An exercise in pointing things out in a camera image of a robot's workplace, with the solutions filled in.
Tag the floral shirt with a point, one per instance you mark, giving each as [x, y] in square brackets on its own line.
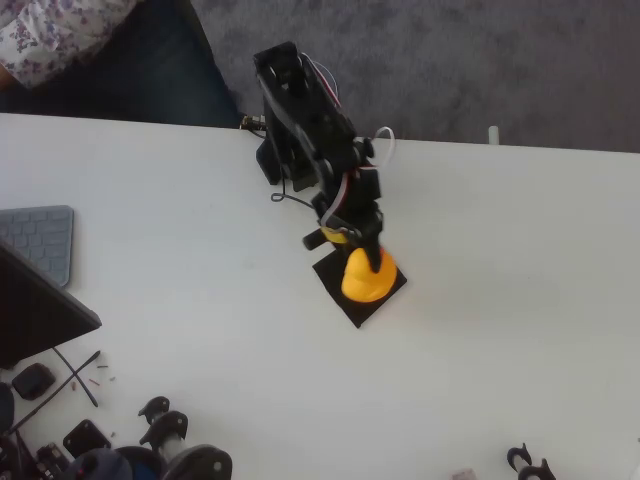
[45, 35]

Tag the small black box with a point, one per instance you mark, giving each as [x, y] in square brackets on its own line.
[32, 381]

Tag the grey keyboard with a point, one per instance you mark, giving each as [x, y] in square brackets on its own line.
[40, 235]

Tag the black square pad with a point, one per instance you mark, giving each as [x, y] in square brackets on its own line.
[357, 315]

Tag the person in floral shirt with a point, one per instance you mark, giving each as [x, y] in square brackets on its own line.
[150, 75]

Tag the small connector board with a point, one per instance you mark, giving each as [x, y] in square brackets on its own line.
[252, 121]

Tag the dark laptop screen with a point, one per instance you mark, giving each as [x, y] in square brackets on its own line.
[30, 310]

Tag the black stand clamp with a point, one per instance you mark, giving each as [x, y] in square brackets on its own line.
[515, 457]
[155, 406]
[172, 425]
[537, 472]

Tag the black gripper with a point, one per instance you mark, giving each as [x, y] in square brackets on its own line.
[371, 231]

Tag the dark grey round knob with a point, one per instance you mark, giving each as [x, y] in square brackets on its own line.
[97, 465]

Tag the black round stand base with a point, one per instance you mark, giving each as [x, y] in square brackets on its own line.
[205, 462]

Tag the yellow rubber duck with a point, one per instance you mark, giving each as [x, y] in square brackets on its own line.
[360, 285]

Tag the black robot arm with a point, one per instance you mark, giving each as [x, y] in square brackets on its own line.
[300, 100]

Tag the white post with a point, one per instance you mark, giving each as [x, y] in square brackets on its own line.
[493, 135]

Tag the person's left forearm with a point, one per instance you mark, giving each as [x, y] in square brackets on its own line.
[4, 77]

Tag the small circuit board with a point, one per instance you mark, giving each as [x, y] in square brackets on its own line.
[50, 457]

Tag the black square bracket plate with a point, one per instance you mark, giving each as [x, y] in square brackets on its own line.
[85, 439]

